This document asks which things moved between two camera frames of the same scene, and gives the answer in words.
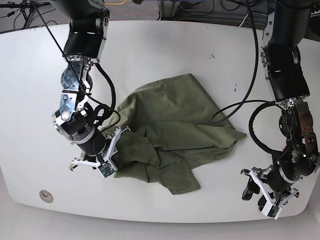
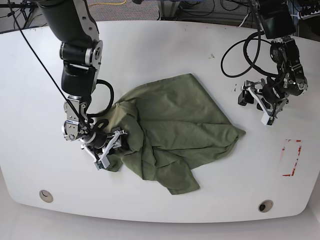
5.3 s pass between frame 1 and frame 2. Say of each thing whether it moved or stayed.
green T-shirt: stayed
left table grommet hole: stayed
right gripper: moved
